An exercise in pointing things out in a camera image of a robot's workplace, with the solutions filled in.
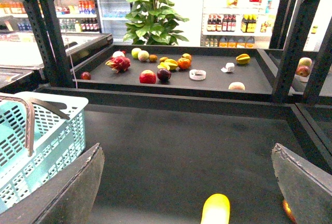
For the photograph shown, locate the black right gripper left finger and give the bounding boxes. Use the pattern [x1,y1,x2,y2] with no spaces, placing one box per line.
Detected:
[1,143,105,223]

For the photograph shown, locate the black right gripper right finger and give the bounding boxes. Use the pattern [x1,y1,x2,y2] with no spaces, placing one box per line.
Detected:
[271,143,331,223]

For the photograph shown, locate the light blue plastic basket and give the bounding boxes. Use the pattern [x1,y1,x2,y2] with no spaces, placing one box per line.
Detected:
[1,92,88,212]

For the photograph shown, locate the yellow mango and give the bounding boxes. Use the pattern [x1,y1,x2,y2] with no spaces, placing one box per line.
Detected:
[201,193,230,224]

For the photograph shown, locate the small dark red fruit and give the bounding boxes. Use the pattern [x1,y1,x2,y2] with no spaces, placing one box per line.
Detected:
[80,72,91,80]

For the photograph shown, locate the pale peach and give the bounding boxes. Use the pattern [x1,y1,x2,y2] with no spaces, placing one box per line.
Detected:
[228,82,245,90]

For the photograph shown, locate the pale green fruit right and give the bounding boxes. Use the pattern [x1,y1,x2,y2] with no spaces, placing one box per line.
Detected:
[298,57,312,67]

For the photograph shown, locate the white tape roll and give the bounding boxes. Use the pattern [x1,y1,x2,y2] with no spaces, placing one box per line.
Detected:
[221,63,235,73]

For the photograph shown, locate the yellow green star fruit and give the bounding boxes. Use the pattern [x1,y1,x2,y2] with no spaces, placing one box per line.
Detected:
[236,53,251,65]

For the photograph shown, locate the red dragon fruit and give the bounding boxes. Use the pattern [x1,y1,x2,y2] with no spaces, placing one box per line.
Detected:
[105,56,131,73]

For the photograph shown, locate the red apple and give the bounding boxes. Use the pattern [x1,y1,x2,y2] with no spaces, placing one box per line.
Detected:
[139,69,157,84]

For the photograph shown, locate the white pink fruit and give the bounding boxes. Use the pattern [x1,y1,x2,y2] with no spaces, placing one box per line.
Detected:
[112,51,126,58]

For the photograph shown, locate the dark purple plum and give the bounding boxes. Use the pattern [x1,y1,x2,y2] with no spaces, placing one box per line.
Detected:
[157,68,172,82]

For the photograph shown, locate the green apple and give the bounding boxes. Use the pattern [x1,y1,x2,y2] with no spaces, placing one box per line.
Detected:
[131,48,142,59]

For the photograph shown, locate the pale round fruit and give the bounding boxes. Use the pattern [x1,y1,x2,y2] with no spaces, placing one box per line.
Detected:
[137,50,149,62]

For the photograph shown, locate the small brown kiwi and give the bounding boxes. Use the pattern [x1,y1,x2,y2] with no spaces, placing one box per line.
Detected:
[159,57,169,63]

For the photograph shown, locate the black fruit display tray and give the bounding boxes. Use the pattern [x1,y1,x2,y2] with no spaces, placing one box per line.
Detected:
[75,45,277,101]

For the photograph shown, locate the orange persimmon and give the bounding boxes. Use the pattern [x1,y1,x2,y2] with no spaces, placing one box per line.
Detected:
[177,58,191,70]

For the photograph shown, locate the orange yellow fruit behind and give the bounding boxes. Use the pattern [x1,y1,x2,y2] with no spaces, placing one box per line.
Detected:
[182,53,192,61]

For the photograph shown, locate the white bottle shelf right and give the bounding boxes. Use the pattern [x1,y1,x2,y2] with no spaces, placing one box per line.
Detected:
[200,0,280,48]

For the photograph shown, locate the green potted plant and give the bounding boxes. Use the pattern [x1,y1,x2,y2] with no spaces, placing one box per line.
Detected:
[123,0,189,46]

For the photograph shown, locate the white drinks shelf left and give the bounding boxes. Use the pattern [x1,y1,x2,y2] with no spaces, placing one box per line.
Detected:
[0,0,101,34]

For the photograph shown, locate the glass door refrigerator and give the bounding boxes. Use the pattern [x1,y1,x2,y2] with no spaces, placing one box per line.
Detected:
[95,0,131,43]

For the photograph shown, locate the clear tape ring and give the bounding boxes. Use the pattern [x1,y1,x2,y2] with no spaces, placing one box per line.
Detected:
[189,69,207,81]

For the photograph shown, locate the black metal frame post right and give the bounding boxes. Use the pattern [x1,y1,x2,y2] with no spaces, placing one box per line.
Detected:
[269,0,332,104]

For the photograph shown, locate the black metal frame post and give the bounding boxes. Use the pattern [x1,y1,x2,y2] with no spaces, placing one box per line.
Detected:
[269,0,332,104]
[19,0,74,88]

